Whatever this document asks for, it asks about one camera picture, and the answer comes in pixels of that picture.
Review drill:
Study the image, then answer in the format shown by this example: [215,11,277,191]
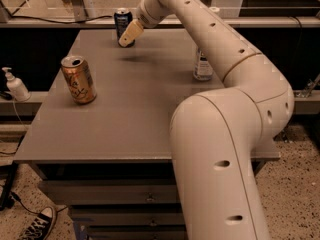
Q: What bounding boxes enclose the clear water bottle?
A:
[193,47,213,81]

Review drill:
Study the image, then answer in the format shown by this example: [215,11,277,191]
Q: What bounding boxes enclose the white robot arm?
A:
[120,0,294,240]

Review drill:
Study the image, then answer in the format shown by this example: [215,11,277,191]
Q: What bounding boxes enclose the white pump dispenser bottle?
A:
[2,67,31,102]

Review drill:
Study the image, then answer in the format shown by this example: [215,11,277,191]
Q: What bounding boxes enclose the black cable on ledge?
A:
[11,14,114,25]

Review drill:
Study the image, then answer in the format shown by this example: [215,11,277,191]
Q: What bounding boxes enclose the blue pepsi can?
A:
[114,8,133,40]

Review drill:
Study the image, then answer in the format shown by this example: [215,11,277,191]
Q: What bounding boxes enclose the black canvas sneaker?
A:
[17,206,57,240]

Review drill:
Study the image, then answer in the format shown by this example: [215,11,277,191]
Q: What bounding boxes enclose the gold soda can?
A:
[61,55,96,104]

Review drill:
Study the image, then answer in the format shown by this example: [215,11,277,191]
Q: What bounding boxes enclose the black floor cable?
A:
[9,191,69,217]

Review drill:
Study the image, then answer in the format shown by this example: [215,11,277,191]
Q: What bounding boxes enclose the grey drawer cabinet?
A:
[13,28,280,240]

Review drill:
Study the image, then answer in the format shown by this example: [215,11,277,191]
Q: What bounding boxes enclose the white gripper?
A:
[118,0,172,47]

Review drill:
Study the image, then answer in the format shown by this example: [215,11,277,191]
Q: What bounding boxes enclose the grey metal frame post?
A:
[71,0,96,21]

